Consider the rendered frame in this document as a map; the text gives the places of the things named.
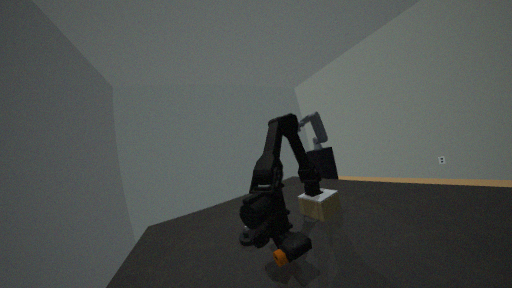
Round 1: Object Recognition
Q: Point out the orange knob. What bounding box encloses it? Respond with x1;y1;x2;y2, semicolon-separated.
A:
273;249;289;266

